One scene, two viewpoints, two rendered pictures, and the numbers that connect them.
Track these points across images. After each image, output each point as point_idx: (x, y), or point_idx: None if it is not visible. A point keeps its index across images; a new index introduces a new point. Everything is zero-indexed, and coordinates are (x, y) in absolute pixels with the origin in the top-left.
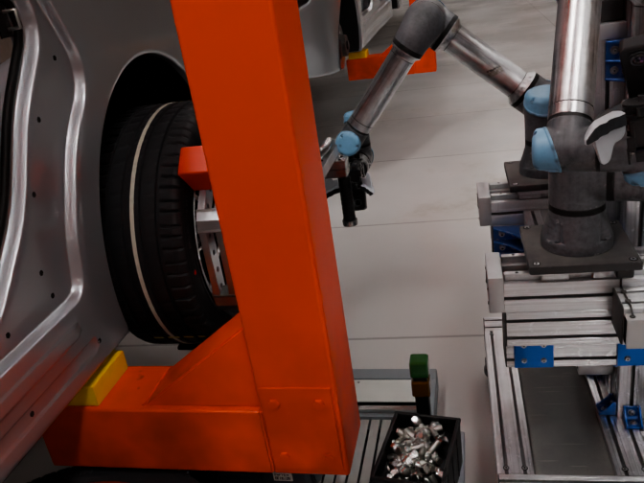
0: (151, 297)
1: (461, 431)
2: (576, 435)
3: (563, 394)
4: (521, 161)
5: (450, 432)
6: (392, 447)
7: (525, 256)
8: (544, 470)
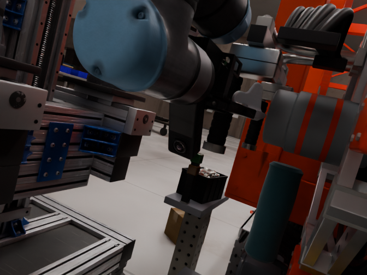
0: None
1: (166, 196)
2: (51, 241)
3: (6, 259)
4: None
5: (184, 177)
6: (215, 175)
7: (135, 98)
8: (94, 241)
